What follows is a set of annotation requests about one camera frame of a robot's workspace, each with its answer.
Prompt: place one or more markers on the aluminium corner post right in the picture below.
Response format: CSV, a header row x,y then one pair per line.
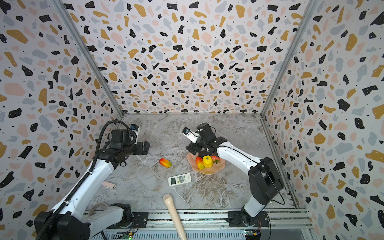
x,y
290,54

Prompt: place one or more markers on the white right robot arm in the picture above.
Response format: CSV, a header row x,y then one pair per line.
x,y
264,177

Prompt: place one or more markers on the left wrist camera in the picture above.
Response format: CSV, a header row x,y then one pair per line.
x,y
135,129

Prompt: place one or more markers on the pink wavy fruit bowl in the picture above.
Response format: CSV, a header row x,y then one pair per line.
x,y
208,171

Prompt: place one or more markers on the yellow fake lemon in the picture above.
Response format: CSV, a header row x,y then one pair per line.
x,y
207,161

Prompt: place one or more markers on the red fake strawberry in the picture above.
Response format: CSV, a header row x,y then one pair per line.
x,y
215,159

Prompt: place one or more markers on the aluminium corner post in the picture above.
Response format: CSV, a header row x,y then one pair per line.
x,y
65,16
290,54

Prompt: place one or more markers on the small pink eraser block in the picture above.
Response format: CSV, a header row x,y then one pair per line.
x,y
109,185

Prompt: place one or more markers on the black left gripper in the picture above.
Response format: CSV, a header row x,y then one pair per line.
x,y
139,150

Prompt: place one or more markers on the white remote control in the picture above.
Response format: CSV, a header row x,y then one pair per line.
x,y
179,180

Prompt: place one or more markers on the red yellow fake mango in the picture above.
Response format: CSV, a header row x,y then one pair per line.
x,y
200,163

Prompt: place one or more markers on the aluminium corner post left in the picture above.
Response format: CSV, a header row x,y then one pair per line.
x,y
65,16

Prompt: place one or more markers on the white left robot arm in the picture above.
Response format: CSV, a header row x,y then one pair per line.
x,y
66,220

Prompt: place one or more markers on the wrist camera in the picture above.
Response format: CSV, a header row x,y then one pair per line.
x,y
192,136
135,129

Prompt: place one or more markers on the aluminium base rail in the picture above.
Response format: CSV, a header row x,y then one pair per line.
x,y
272,224

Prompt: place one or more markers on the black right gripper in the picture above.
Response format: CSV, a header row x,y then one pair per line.
x,y
202,148

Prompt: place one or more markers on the dark fake avocado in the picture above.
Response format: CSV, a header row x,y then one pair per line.
x,y
203,154

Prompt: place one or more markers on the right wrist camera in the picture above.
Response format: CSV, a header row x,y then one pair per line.
x,y
192,136

